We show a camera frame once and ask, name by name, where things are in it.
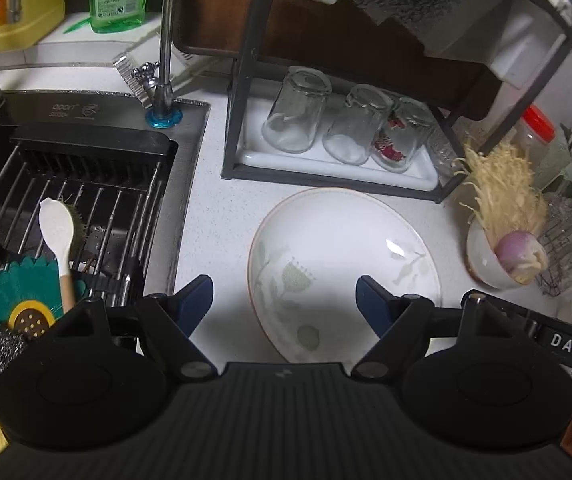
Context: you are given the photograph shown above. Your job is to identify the grey speckled slab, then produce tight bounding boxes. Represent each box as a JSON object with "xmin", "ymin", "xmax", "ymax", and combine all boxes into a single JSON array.
[{"xmin": 341, "ymin": 0, "xmax": 549, "ymax": 61}]

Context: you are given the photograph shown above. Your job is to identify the chrome slim faucet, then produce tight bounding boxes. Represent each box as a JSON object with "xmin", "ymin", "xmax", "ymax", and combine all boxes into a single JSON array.
[{"xmin": 131, "ymin": 0, "xmax": 184, "ymax": 129}]

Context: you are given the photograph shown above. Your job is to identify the red lid jar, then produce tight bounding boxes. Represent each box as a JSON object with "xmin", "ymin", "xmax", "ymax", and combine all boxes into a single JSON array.
[{"xmin": 513, "ymin": 105, "xmax": 572, "ymax": 191}]

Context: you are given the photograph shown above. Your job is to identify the enoki mushroom bundle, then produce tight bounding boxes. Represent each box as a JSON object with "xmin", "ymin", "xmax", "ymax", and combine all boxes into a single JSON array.
[{"xmin": 453, "ymin": 140, "xmax": 549, "ymax": 251}]

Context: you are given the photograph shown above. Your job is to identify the white drip tray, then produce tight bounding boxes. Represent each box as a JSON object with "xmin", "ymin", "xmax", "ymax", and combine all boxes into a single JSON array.
[{"xmin": 236, "ymin": 95, "xmax": 439, "ymax": 192}]

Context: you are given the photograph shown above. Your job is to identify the white plastic box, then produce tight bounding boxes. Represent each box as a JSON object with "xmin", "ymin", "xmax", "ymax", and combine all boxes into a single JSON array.
[{"xmin": 425, "ymin": 0, "xmax": 569, "ymax": 87}]

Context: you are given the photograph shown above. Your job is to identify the brown wooden cutting board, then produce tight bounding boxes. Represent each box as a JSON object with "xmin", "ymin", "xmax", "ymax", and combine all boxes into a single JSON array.
[{"xmin": 173, "ymin": 0, "xmax": 496, "ymax": 122}]

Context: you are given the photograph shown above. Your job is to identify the black sink drain rack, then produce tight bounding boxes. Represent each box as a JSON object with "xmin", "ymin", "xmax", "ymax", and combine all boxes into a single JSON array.
[{"xmin": 0, "ymin": 122, "xmax": 179, "ymax": 313}]

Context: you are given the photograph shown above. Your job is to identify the green flower dishcloth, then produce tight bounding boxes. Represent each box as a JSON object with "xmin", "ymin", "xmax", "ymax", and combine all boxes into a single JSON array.
[{"xmin": 0, "ymin": 255, "xmax": 89, "ymax": 343}]

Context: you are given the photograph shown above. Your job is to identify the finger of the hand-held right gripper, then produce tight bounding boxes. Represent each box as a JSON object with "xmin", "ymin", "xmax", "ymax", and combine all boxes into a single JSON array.
[{"xmin": 488, "ymin": 294, "xmax": 572, "ymax": 376}]

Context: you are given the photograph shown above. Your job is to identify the stainless steel sink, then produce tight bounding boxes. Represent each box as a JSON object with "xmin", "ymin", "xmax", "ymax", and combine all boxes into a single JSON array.
[{"xmin": 0, "ymin": 89, "xmax": 213, "ymax": 311}]

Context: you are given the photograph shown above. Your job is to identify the clear drinking glass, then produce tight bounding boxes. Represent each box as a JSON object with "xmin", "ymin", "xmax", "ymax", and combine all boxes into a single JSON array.
[
  {"xmin": 261, "ymin": 66, "xmax": 333, "ymax": 154},
  {"xmin": 322, "ymin": 84, "xmax": 395, "ymax": 166}
]

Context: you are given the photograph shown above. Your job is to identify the purple onion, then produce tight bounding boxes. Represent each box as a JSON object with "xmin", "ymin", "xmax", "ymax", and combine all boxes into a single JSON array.
[{"xmin": 494, "ymin": 231, "xmax": 549, "ymax": 284}]

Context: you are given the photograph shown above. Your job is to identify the black metal dish rack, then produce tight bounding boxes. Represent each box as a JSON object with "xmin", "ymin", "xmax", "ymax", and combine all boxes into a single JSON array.
[{"xmin": 221, "ymin": 0, "xmax": 572, "ymax": 206}]

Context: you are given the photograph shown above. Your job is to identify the wire cup rack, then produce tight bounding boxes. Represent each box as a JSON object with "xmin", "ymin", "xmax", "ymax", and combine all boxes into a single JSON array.
[{"xmin": 534, "ymin": 190, "xmax": 572, "ymax": 298}]

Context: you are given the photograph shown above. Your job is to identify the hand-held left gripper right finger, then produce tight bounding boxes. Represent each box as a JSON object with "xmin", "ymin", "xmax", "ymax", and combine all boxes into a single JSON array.
[{"xmin": 352, "ymin": 275, "xmax": 516, "ymax": 381}]

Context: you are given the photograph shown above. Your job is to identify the white ceramic bowl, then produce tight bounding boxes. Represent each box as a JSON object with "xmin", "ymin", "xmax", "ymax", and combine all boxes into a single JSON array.
[{"xmin": 466, "ymin": 219, "xmax": 541, "ymax": 291}]

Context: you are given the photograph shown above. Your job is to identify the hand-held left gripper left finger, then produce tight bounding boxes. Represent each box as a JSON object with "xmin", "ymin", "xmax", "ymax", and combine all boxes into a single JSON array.
[{"xmin": 53, "ymin": 275, "xmax": 219, "ymax": 381}]

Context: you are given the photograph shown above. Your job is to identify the white floral plate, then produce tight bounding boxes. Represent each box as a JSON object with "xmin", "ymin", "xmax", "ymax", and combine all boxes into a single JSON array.
[{"xmin": 247, "ymin": 187, "xmax": 442, "ymax": 365}]

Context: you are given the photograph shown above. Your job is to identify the white silicone spatula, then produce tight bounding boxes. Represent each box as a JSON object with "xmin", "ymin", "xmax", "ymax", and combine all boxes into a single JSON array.
[{"xmin": 38, "ymin": 197, "xmax": 84, "ymax": 317}]

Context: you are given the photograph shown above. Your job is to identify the red printed drinking glass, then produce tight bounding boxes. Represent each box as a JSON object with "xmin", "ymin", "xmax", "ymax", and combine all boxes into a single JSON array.
[{"xmin": 370, "ymin": 97, "xmax": 435, "ymax": 173}]

